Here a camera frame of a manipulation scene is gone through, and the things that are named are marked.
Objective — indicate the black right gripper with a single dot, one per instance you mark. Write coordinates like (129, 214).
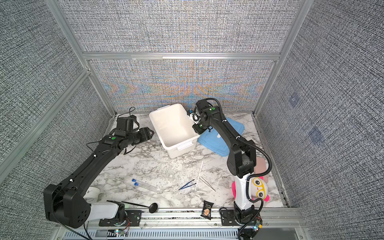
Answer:
(195, 126)

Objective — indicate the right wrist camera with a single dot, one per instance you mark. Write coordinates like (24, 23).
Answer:
(192, 115)

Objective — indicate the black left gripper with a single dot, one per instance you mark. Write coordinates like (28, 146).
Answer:
(146, 134)

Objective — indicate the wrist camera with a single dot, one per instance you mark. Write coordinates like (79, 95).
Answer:
(192, 115)
(128, 124)

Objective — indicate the black long handled spoon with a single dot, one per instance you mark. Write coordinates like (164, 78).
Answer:
(152, 207)

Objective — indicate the black snack packet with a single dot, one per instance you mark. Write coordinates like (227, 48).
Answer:
(207, 210)

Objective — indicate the aluminium front rail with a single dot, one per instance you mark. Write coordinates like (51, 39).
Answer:
(187, 224)

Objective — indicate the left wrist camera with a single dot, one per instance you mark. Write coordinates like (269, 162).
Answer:
(128, 124)

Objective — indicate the white tape roll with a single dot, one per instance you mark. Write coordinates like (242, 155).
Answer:
(92, 194)

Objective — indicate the white plastic storage bin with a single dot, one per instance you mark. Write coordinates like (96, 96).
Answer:
(174, 129)

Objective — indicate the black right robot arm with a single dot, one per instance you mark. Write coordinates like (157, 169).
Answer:
(242, 160)

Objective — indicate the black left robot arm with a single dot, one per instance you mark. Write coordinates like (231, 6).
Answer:
(65, 203)

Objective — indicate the blue plastic tweezers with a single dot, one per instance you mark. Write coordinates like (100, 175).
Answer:
(188, 185)

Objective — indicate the white glass stirring rod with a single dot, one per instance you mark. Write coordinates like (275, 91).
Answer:
(198, 179)

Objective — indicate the blue plastic bin lid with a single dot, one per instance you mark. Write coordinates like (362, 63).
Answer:
(213, 141)

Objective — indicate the silver metal tweezers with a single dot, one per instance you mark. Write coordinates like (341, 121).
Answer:
(207, 183)

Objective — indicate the blue capped test tube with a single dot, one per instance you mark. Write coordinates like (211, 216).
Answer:
(146, 186)
(135, 180)

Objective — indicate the pink white plush toy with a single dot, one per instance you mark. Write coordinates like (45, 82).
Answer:
(258, 189)

